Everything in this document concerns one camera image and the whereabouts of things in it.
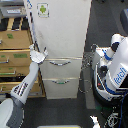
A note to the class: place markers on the white fridge body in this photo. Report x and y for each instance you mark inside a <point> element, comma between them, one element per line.
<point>60,28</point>

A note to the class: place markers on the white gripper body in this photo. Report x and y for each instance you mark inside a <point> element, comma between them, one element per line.
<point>37,57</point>

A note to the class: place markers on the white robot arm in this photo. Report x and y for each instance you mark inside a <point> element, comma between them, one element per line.
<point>12,109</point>

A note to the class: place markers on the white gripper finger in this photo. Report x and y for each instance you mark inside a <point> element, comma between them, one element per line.
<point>31,47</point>
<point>45,52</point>

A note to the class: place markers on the wooden drawer cabinet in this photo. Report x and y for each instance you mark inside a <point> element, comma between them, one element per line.
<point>15,39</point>

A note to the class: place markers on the grey box on cabinet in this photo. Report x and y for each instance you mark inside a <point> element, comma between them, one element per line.
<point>13,11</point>

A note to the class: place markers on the white bottom fridge drawer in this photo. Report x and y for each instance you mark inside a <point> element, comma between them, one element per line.
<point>61,88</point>

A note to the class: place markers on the white middle fridge drawer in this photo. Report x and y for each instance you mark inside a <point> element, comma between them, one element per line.
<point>60,68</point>

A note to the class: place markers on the green android sticker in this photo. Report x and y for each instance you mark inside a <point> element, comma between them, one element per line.
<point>43,9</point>

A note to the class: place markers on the white fridge drawer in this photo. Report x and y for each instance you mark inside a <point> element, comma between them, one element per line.
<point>61,88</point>
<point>60,68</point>

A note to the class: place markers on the white blue Fetch robot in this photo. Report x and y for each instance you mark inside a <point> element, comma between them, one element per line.
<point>110,66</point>

